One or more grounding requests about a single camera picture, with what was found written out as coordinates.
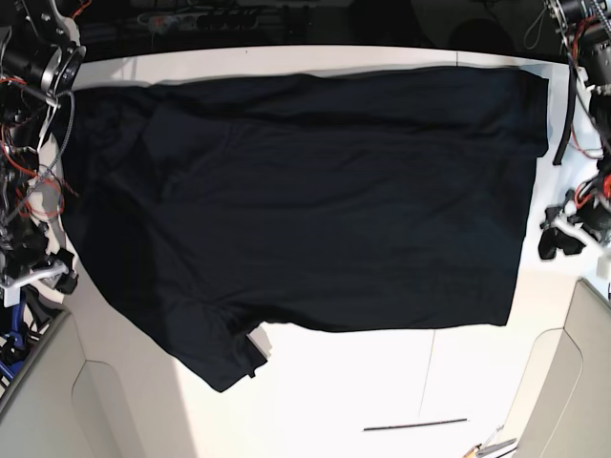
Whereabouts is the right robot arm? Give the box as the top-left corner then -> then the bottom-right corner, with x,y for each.
1,1 -> 86,307

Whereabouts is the grey tool at edge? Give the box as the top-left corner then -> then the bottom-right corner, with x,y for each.
463,439 -> 517,458

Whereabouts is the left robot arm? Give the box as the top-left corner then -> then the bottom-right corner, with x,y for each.
537,1 -> 610,260

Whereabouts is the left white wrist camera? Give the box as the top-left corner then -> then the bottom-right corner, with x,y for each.
596,255 -> 611,281

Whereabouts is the black T-shirt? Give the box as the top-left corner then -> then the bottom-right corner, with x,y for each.
62,66 -> 549,392

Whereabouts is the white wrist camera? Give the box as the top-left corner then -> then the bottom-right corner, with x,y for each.
596,255 -> 611,281
1,281 -> 21,308

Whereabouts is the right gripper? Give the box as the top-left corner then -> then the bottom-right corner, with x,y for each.
1,223 -> 78,295

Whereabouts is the blue black clutter pile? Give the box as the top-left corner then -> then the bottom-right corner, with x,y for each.
1,285 -> 63,394

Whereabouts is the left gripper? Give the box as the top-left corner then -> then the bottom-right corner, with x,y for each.
537,188 -> 610,260

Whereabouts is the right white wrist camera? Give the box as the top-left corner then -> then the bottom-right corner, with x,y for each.
1,281 -> 21,308

